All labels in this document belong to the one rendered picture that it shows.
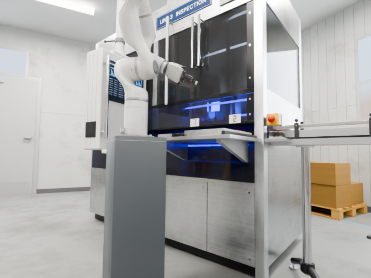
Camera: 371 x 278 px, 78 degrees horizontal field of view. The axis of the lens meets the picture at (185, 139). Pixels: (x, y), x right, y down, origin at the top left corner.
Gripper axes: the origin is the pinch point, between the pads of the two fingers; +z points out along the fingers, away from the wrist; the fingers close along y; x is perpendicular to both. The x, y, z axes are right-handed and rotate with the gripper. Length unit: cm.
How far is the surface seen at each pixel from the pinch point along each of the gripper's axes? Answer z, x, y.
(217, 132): 30.9, 26.8, 8.2
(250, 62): 27.4, -28.7, -18.2
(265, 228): 83, 25, 53
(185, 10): -40, -69, -25
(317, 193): 179, -145, 114
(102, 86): -58, 0, 34
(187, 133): 15.7, 22.0, 20.8
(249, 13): 11, -45, -42
